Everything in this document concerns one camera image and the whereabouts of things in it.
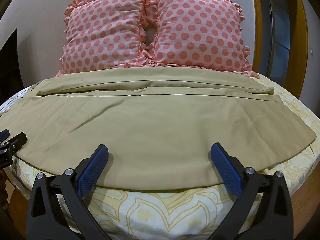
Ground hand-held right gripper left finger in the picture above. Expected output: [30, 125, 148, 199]
[26, 144, 110, 240]

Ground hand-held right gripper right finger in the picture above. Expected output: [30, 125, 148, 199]
[210, 142, 295, 240]

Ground khaki pants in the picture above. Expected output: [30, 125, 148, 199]
[0, 67, 317, 188]

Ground dark wooden furniture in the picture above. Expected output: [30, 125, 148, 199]
[0, 28, 25, 105]

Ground yellow floral bed sheet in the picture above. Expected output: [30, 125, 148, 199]
[0, 75, 320, 240]

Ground pink polka dot pillow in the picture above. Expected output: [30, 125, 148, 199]
[57, 0, 153, 77]
[144, 0, 263, 78]

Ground glass door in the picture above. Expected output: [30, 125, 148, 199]
[257, 0, 300, 90]

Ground wooden door frame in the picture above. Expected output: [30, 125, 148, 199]
[202, 0, 310, 98]

